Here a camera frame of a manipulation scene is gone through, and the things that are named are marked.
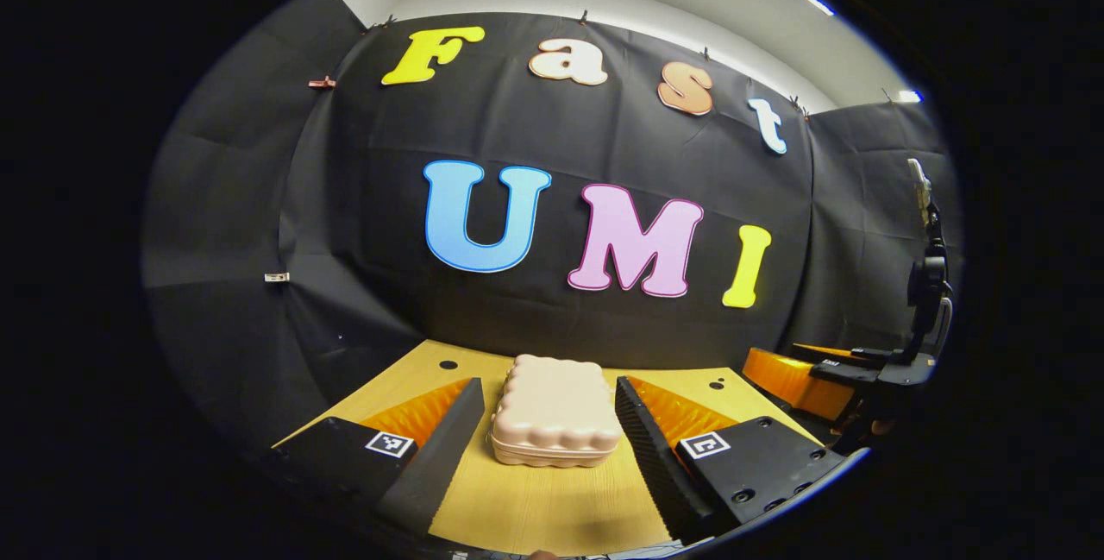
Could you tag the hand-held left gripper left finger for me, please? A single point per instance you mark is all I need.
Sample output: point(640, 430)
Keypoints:
point(440, 465)

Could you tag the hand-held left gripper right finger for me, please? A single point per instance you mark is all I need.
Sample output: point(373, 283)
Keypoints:
point(651, 465)

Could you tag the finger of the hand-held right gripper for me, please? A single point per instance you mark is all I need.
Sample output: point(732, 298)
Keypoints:
point(793, 379)

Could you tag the pink suitcase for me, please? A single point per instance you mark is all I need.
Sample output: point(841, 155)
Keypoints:
point(556, 413)

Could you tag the ceiling light strip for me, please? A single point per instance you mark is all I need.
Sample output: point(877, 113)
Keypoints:
point(907, 97)

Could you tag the pink clothes peg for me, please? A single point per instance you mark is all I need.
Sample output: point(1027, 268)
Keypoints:
point(322, 83)

